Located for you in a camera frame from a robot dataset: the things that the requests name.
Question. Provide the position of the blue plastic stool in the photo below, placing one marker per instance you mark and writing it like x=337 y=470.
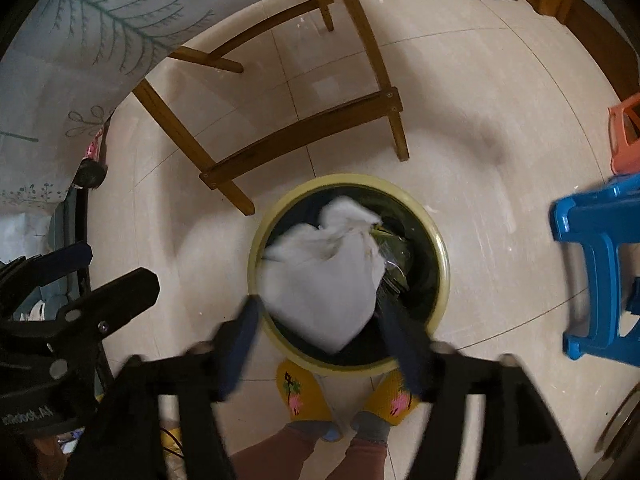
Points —
x=595 y=240

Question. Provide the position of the black metal frame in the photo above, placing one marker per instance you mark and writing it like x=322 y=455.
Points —
x=82 y=220

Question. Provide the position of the brown wooden cabinet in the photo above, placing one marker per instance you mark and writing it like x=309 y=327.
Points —
x=590 y=15

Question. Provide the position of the leaf print tablecloth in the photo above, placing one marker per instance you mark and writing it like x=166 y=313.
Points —
x=75 y=85

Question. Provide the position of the person's pink trouser leg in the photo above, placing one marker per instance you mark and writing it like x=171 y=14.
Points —
x=280 y=452
x=367 y=447

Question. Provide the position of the black bin liner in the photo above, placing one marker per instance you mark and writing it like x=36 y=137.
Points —
x=422 y=270

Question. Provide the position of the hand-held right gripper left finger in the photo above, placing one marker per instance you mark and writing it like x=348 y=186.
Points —
x=240 y=345

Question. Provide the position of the yellow round trash bin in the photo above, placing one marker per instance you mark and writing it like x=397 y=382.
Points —
x=350 y=180

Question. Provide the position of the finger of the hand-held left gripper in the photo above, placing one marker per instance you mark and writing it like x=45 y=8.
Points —
x=120 y=295
x=60 y=260

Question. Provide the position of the yellow flower slipper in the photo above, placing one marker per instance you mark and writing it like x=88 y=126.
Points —
x=300 y=392
x=390 y=402

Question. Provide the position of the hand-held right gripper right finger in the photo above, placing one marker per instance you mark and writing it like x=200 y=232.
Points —
x=406 y=355

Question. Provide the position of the wooden chair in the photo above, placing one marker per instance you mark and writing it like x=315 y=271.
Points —
x=300 y=127

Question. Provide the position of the orange plastic stool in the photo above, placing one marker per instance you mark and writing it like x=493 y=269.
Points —
x=625 y=145

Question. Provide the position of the round metal rim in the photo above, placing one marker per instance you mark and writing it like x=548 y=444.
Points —
x=617 y=440

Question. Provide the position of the clear plastic wrapper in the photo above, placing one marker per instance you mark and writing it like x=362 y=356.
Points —
x=395 y=260

